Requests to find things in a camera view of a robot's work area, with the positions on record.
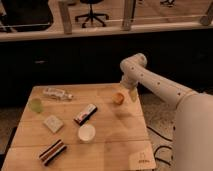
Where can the small orange apple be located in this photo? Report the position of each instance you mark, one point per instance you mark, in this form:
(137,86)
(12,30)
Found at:
(118,98)

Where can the black white rectangular box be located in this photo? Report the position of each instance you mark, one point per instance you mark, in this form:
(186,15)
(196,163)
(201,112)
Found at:
(85,114)

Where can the pale square sponge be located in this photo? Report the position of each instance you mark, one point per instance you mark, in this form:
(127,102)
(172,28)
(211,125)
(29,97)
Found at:
(53,123)

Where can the clear plastic bottle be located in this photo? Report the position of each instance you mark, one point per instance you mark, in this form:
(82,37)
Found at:
(57,93)

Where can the striped brown black box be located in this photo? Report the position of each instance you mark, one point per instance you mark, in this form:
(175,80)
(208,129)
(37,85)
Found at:
(52,152)

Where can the black office chair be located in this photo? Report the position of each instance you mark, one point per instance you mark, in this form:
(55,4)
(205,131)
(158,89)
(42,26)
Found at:
(91,15)

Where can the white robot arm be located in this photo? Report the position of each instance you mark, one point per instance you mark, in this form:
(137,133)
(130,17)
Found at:
(192,147)

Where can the wooden folding table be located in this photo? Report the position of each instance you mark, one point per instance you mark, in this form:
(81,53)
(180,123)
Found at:
(100,129)

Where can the white paper cup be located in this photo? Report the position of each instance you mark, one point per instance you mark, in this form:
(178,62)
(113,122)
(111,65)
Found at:
(86,133)

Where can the green plastic cup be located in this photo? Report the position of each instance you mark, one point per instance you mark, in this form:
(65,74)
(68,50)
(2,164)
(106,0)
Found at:
(36,105)

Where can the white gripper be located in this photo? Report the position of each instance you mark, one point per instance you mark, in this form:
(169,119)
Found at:
(130,84)

